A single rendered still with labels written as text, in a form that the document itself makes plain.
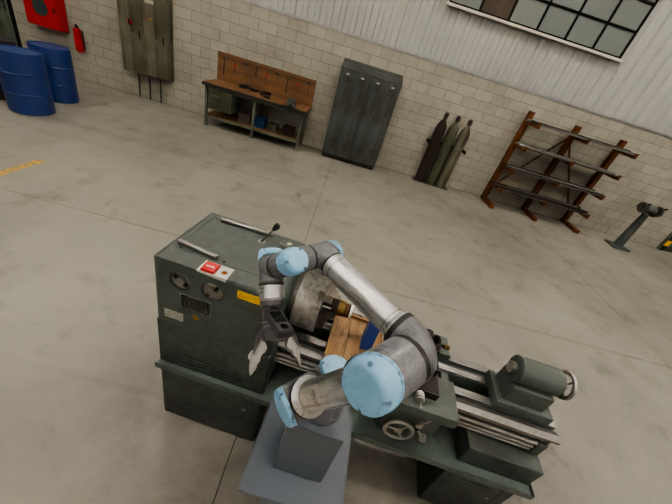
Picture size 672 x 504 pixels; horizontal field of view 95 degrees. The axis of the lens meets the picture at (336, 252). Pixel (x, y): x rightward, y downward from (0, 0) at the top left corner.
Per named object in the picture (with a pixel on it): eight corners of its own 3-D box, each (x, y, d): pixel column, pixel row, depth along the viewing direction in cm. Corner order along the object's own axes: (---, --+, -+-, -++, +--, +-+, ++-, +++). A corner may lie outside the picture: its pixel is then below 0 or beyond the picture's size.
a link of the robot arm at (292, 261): (315, 240, 86) (295, 248, 94) (281, 248, 79) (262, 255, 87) (322, 268, 86) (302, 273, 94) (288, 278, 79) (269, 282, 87)
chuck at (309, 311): (291, 338, 152) (305, 288, 138) (307, 302, 181) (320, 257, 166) (308, 344, 152) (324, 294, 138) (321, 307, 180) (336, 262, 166)
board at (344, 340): (321, 361, 155) (323, 356, 153) (335, 313, 186) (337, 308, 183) (378, 380, 154) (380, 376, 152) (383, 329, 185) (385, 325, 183)
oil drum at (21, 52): (-4, 107, 489) (-24, 43, 441) (31, 103, 539) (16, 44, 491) (35, 118, 492) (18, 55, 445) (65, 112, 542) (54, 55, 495)
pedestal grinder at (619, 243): (612, 247, 724) (652, 204, 662) (602, 239, 755) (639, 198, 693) (630, 253, 727) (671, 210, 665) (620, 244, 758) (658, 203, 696)
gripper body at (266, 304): (277, 339, 96) (276, 300, 98) (290, 341, 89) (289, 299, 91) (254, 342, 91) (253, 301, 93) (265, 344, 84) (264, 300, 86)
